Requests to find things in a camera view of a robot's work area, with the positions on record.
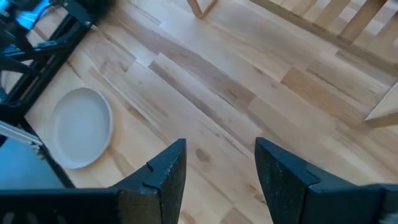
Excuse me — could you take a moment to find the white plate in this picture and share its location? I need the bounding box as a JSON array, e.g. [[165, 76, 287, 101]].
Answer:
[[45, 86, 114, 170]]

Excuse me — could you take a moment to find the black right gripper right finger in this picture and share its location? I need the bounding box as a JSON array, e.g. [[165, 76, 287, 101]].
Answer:
[[254, 137, 398, 224]]

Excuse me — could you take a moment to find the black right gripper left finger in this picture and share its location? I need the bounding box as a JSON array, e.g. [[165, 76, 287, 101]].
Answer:
[[0, 138, 188, 224]]

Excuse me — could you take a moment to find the silver aluminium rail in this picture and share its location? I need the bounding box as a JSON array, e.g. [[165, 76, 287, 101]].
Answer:
[[0, 119, 44, 147]]

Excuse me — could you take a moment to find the black table frame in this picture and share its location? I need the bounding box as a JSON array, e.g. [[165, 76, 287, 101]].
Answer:
[[0, 0, 98, 189]]

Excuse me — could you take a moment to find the wooden slatted shelf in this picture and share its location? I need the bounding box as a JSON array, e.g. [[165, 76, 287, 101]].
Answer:
[[185, 0, 398, 129]]

